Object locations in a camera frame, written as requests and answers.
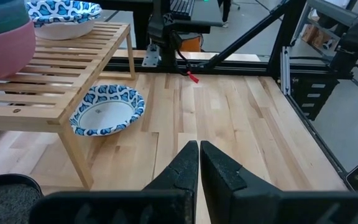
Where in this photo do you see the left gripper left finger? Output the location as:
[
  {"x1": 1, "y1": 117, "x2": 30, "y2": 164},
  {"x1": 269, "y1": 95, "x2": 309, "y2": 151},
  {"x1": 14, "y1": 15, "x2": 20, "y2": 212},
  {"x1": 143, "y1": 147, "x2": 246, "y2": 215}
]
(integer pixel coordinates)
[{"x1": 29, "y1": 139, "x2": 200, "y2": 224}]

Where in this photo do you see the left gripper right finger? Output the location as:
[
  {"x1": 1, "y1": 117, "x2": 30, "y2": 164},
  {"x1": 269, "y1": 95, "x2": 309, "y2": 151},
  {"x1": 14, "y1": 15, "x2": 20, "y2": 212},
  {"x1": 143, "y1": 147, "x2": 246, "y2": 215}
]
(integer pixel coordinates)
[{"x1": 200, "y1": 140, "x2": 358, "y2": 224}]

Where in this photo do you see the blue patterned paper bowl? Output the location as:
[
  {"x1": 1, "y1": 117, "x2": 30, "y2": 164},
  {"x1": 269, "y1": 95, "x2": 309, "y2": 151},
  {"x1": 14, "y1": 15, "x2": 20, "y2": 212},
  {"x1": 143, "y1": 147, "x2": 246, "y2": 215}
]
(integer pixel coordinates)
[
  {"x1": 25, "y1": 0, "x2": 103, "y2": 40},
  {"x1": 69, "y1": 83, "x2": 146, "y2": 137}
]

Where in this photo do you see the pink bowl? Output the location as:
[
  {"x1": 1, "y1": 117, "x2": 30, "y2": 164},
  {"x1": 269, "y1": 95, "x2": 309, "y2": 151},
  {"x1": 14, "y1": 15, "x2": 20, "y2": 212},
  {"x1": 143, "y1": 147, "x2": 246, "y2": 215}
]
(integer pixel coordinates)
[{"x1": 0, "y1": 19, "x2": 37, "y2": 82}]

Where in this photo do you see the wooden slatted shelf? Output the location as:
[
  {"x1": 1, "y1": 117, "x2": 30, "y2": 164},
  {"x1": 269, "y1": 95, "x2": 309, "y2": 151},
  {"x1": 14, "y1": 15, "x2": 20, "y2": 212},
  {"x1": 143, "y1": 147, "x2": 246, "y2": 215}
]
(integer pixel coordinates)
[{"x1": 0, "y1": 21, "x2": 136, "y2": 190}]

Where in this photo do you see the black control box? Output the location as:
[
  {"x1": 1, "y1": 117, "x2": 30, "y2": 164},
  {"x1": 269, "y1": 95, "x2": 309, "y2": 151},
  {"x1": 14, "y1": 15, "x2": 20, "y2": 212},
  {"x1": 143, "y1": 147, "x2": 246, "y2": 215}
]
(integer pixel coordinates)
[{"x1": 290, "y1": 76, "x2": 339, "y2": 121}]

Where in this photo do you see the red tag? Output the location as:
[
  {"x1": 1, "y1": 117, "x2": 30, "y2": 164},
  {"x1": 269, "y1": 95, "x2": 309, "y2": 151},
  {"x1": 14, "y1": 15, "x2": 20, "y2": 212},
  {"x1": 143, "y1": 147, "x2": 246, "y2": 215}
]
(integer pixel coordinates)
[{"x1": 186, "y1": 70, "x2": 200, "y2": 85}]

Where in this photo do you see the silver aluminium strip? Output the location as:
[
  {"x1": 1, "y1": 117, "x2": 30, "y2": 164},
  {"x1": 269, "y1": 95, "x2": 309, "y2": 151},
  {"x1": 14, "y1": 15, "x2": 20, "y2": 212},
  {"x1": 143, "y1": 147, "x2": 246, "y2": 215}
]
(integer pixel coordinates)
[{"x1": 279, "y1": 45, "x2": 292, "y2": 96}]

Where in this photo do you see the silver mounting plate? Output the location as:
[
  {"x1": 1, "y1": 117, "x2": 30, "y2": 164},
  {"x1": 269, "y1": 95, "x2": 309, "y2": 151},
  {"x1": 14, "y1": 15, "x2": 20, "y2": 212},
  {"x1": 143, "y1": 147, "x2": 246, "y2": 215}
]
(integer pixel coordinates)
[{"x1": 141, "y1": 43, "x2": 161, "y2": 68}]

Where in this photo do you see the orange box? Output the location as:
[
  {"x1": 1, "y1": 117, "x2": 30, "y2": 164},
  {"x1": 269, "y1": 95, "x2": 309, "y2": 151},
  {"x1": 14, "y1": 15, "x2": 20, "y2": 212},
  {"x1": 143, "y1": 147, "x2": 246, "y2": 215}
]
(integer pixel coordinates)
[{"x1": 178, "y1": 35, "x2": 203, "y2": 52}]

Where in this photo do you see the cardboard box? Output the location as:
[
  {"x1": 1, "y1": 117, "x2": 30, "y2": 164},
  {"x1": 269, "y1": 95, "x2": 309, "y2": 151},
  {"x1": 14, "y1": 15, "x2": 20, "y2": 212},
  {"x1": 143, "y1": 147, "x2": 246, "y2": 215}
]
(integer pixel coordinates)
[{"x1": 301, "y1": 24, "x2": 320, "y2": 44}]

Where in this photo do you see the dark grey desk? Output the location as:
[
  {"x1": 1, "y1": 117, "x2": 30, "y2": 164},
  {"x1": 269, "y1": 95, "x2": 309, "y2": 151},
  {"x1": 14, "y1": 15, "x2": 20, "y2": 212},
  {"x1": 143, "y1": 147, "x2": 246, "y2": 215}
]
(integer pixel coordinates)
[{"x1": 171, "y1": 0, "x2": 225, "y2": 28}]

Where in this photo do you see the black keyboard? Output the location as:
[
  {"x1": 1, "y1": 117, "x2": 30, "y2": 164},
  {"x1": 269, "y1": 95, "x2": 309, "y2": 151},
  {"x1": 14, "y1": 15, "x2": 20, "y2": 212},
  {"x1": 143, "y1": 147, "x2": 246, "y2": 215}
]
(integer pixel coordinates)
[{"x1": 169, "y1": 0, "x2": 196, "y2": 17}]

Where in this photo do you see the black aluminium table frame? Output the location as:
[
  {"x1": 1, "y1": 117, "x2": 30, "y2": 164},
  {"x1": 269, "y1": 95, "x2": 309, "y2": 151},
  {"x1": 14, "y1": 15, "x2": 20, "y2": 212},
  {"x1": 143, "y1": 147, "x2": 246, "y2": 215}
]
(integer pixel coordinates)
[{"x1": 98, "y1": 0, "x2": 358, "y2": 187}]

